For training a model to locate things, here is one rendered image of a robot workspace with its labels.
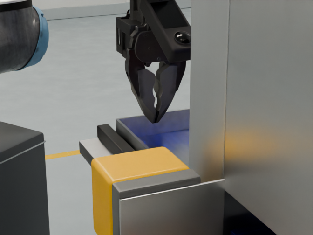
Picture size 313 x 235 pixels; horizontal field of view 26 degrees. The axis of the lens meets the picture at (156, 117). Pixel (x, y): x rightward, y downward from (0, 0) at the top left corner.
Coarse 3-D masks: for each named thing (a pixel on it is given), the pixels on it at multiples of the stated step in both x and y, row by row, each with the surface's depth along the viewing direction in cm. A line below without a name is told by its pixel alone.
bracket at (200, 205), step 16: (160, 192) 53; (176, 192) 54; (192, 192) 55; (208, 192) 55; (224, 192) 56; (128, 208) 53; (144, 208) 53; (160, 208) 54; (176, 208) 54; (192, 208) 55; (208, 208) 56; (128, 224) 53; (144, 224) 54; (160, 224) 54; (176, 224) 55; (192, 224) 56; (208, 224) 56
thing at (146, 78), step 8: (144, 72) 97; (144, 80) 98; (152, 80) 98; (144, 88) 98; (152, 88) 98; (136, 96) 99; (144, 96) 98; (152, 96) 99; (144, 104) 99; (152, 104) 99; (144, 112) 100; (152, 112) 100; (152, 120) 101
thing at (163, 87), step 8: (160, 64) 101; (160, 72) 98; (168, 72) 99; (176, 72) 99; (160, 80) 99; (168, 80) 99; (160, 88) 100; (168, 88) 100; (160, 96) 100; (168, 96) 100; (160, 104) 100; (168, 104) 100; (160, 112) 100
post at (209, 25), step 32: (192, 0) 56; (224, 0) 51; (192, 32) 57; (224, 32) 52; (192, 64) 58; (224, 64) 53; (192, 96) 59; (224, 96) 53; (192, 128) 60; (224, 128) 54; (192, 160) 61; (224, 224) 57
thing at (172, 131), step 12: (120, 120) 100; (132, 120) 101; (144, 120) 102; (168, 120) 103; (180, 120) 104; (120, 132) 99; (132, 132) 95; (144, 132) 102; (156, 132) 103; (168, 132) 104; (180, 132) 104; (132, 144) 94; (144, 144) 91; (156, 144) 99; (168, 144) 99; (180, 144) 99; (180, 156) 95
